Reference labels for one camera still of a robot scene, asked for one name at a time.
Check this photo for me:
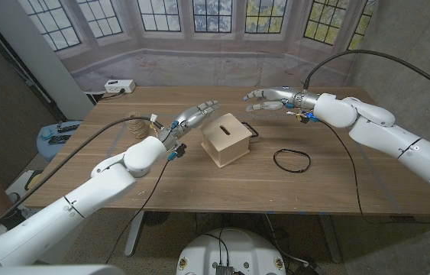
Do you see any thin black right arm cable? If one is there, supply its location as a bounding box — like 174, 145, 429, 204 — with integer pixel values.
319, 120, 430, 229

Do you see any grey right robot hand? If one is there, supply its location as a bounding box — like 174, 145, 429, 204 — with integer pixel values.
243, 86, 319, 113

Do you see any white power strip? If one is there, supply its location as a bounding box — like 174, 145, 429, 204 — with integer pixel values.
104, 79, 137, 95

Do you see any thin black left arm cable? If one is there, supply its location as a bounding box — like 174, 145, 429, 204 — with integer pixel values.
104, 158, 172, 265

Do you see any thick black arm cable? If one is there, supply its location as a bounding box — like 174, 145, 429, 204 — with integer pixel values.
0, 115, 164, 245
302, 48, 430, 99

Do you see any long black remote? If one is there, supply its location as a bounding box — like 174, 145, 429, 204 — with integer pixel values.
57, 121, 81, 134

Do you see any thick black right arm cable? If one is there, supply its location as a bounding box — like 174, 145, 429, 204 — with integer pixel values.
302, 48, 430, 99

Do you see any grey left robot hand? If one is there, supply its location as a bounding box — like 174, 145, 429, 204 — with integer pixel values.
159, 99, 221, 150

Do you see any blue round stool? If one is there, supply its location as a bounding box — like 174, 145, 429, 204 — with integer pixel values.
36, 120, 82, 162

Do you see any brown twine spool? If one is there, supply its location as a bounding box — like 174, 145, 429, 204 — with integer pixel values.
125, 111, 150, 140

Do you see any short black remote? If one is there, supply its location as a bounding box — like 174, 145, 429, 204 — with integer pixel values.
48, 134, 71, 145

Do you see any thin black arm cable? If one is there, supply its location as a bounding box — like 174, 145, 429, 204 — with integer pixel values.
319, 120, 430, 229
104, 158, 172, 265

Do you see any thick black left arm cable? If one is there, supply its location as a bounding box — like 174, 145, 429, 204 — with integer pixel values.
0, 115, 164, 245

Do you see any grey table leg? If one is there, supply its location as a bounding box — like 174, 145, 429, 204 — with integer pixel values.
124, 211, 147, 257
317, 214, 342, 264

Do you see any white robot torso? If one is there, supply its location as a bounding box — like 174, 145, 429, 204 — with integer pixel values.
176, 228, 287, 275

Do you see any printed window backdrop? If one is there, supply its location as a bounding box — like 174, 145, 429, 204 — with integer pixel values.
18, 0, 380, 92

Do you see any wooden drawer box with slot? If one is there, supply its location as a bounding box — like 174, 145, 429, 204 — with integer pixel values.
200, 112, 254, 169

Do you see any white yellow floor device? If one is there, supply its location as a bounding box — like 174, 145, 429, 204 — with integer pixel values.
6, 170, 44, 199

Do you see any black rubber band loop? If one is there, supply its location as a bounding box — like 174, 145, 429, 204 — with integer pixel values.
273, 148, 312, 173

